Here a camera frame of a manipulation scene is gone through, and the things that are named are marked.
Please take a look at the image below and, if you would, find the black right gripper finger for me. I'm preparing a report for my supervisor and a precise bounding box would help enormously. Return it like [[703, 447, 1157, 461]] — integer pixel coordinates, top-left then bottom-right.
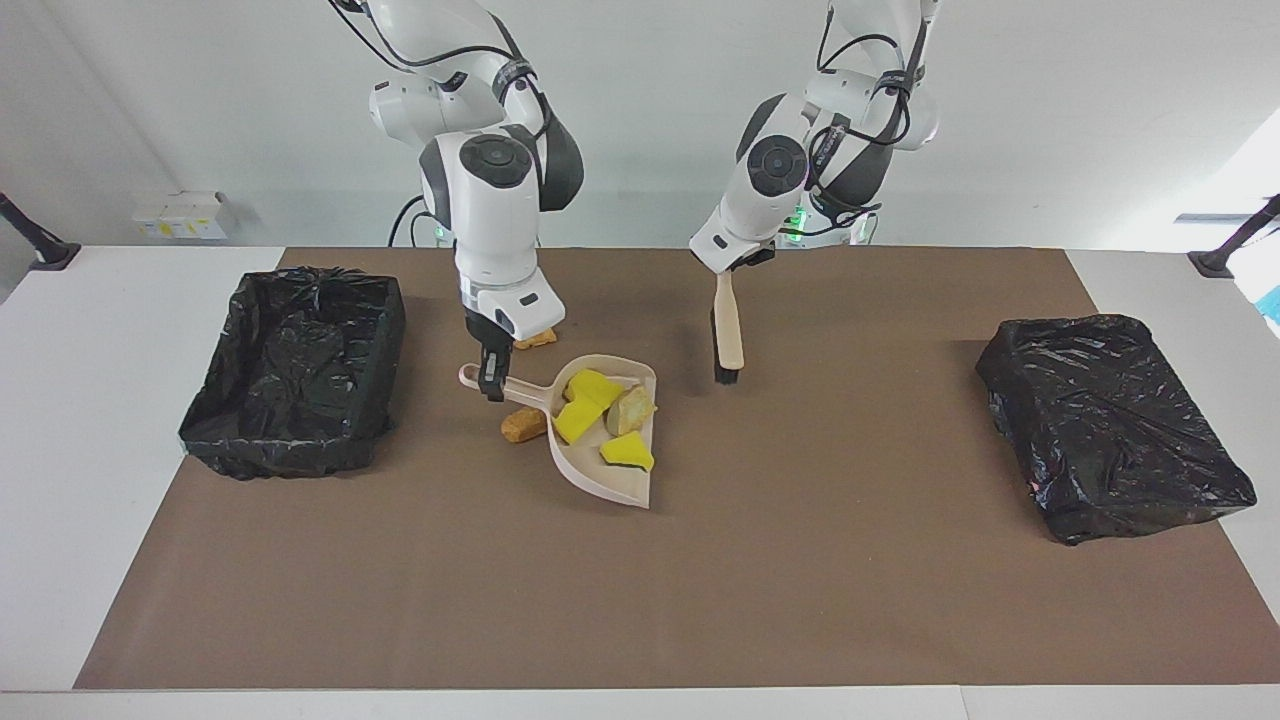
[[477, 345, 513, 404]]

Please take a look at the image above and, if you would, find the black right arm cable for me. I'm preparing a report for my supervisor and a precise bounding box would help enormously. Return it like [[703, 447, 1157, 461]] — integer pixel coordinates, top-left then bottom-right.
[[335, 0, 554, 141]]

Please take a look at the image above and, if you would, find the open bin with black liner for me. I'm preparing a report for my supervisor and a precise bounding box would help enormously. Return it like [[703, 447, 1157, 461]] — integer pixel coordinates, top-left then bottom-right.
[[178, 265, 407, 481]]

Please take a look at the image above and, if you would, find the beige brush with black bristles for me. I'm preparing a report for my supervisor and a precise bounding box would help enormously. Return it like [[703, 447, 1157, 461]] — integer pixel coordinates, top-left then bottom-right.
[[709, 270, 747, 387]]

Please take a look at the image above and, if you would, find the black stand post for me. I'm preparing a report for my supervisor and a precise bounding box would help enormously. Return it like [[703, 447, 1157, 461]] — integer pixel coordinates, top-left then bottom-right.
[[0, 190, 82, 272], [1188, 195, 1280, 280]]

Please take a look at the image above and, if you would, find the black base cable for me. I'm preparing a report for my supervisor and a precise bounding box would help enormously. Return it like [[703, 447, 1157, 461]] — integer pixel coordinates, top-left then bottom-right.
[[387, 193, 441, 249]]

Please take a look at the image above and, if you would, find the bin covered with black bag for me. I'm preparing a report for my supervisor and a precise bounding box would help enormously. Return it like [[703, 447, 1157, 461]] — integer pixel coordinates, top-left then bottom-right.
[[975, 314, 1258, 546]]

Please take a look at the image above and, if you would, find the white box with yellow label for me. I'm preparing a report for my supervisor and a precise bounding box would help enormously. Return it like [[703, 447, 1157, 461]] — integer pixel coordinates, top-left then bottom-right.
[[133, 191, 232, 241]]

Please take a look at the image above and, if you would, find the beige plastic dustpan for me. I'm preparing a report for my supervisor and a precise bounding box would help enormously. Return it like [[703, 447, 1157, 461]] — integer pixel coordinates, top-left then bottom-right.
[[459, 354, 659, 511]]

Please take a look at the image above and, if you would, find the beige bread chunk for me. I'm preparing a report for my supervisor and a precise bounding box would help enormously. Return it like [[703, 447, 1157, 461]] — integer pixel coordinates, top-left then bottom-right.
[[605, 385, 659, 438]]

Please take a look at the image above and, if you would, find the brown table mat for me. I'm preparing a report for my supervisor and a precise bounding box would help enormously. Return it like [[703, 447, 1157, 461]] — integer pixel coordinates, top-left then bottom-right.
[[73, 247, 1280, 691]]

